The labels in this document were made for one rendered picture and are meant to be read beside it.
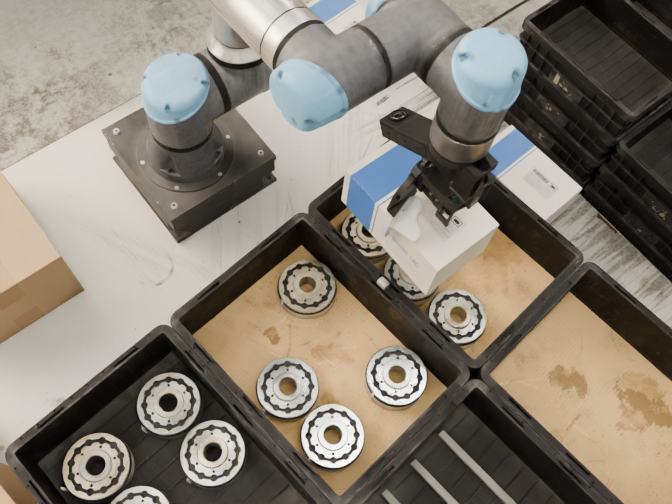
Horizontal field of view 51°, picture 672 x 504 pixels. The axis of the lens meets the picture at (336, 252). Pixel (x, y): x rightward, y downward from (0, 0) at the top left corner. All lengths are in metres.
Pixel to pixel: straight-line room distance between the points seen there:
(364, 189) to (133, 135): 0.61
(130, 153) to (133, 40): 1.30
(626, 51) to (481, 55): 1.51
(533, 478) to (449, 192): 0.55
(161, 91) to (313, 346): 0.50
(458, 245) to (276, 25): 0.41
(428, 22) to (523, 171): 0.76
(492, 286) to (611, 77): 0.98
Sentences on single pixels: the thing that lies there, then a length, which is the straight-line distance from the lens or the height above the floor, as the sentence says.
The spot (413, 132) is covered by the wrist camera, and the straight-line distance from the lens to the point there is 0.91.
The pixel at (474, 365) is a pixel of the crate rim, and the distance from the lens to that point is 1.15.
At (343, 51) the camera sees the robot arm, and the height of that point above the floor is 1.44.
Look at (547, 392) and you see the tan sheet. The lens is 1.28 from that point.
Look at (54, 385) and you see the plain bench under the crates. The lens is 1.41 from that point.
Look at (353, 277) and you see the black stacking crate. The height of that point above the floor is 0.90.
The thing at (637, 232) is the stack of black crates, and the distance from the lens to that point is 2.18.
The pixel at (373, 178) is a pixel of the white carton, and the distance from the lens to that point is 1.02.
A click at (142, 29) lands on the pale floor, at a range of 2.75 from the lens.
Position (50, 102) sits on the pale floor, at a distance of 2.62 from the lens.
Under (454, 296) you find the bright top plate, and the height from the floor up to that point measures 0.86.
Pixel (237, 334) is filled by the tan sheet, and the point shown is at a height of 0.83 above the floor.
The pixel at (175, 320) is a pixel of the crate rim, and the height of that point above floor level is 0.93.
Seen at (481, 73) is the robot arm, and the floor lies 1.46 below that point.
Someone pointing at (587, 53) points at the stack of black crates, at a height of 0.49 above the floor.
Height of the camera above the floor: 2.00
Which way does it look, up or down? 65 degrees down
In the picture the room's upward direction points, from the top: 9 degrees clockwise
